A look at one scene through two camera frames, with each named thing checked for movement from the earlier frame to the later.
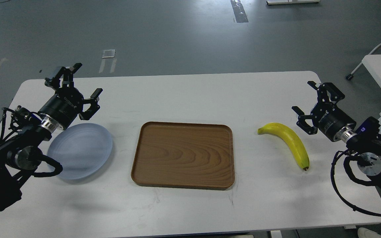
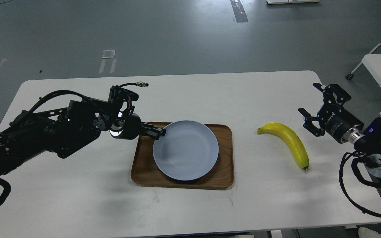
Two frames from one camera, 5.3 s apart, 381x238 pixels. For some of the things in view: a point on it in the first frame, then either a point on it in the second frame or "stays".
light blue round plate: (81, 149) to (189, 151)
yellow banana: (283, 131) stays
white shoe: (364, 232) stays
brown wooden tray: (184, 155) stays
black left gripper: (67, 102) to (129, 127)
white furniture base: (269, 2) stays
